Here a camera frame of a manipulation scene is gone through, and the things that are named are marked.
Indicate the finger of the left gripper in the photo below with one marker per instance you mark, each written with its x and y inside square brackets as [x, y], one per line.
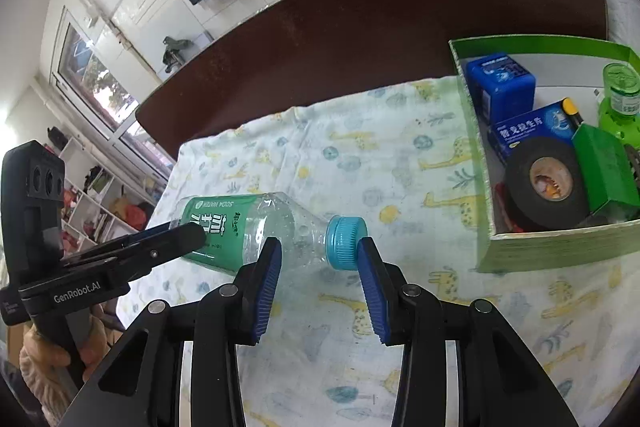
[121, 248]
[105, 271]

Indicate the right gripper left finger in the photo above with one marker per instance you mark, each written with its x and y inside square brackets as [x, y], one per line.
[138, 382]

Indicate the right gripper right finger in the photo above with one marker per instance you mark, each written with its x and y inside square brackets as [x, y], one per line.
[500, 381]

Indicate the green label water bottle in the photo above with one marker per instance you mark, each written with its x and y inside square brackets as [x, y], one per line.
[236, 227]

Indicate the black tape roll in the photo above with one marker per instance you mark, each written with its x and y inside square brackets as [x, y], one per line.
[544, 185]

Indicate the small green box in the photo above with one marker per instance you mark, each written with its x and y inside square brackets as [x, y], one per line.
[611, 191]

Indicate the blue medicine carton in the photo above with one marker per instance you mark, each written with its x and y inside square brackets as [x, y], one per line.
[550, 121]

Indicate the blue plastic box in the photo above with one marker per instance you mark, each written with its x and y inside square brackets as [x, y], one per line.
[501, 88]

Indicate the green mosquito repellent plug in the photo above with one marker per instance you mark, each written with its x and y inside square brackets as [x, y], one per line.
[619, 110]

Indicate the colourful card box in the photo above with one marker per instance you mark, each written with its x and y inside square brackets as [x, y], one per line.
[500, 197]

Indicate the left hand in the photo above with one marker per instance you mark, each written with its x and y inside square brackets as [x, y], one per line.
[48, 356]

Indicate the white shelf unit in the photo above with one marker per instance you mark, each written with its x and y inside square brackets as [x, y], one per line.
[101, 202]

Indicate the grey faucet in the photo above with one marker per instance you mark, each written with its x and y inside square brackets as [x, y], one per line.
[177, 53]

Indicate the giraffe print cloth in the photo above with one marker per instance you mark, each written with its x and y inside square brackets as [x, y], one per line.
[400, 158]

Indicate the dark brown table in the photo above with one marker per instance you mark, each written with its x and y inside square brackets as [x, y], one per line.
[300, 52]

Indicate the green cardboard box tray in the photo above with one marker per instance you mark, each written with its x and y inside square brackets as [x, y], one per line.
[564, 67]

